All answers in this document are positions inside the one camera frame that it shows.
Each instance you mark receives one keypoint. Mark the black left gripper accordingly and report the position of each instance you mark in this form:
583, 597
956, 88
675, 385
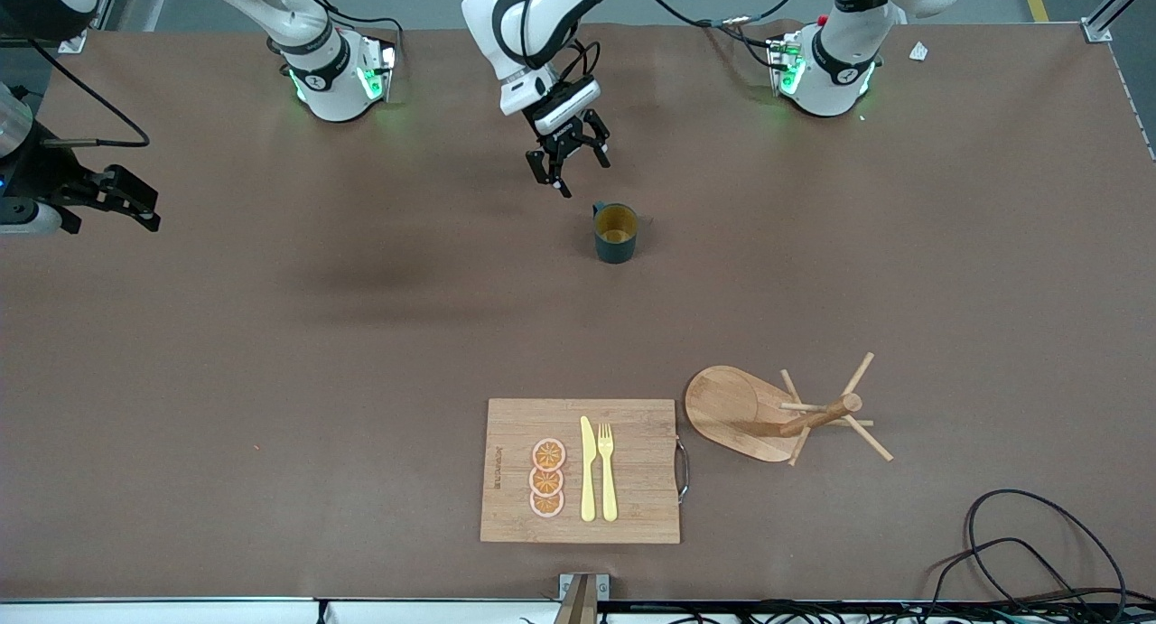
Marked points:
566, 135

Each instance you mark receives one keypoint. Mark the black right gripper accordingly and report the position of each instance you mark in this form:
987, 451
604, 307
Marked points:
56, 181

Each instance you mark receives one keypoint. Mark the dark green cup yellow inside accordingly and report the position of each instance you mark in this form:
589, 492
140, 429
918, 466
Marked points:
616, 252

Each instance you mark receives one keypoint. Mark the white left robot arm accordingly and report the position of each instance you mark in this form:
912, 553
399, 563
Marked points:
506, 28

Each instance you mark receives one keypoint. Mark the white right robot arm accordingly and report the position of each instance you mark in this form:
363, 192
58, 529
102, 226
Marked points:
330, 91

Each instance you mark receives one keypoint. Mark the wooden cup rack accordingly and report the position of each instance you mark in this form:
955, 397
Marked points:
736, 412

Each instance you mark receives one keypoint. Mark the toy orange slice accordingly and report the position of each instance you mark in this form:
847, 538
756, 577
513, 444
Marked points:
546, 482
546, 505
548, 454

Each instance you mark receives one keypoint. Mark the yellow plastic knife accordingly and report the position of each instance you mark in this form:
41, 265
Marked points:
588, 479

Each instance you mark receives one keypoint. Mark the bamboo cutting board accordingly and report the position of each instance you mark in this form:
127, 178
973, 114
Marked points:
632, 479

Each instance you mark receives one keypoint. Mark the yellow plastic fork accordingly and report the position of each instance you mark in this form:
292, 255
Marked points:
609, 488

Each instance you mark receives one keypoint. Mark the white paper scrap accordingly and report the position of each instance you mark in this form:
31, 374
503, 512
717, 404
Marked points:
918, 51

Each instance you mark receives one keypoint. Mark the metal camera stand bracket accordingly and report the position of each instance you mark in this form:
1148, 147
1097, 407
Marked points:
582, 597

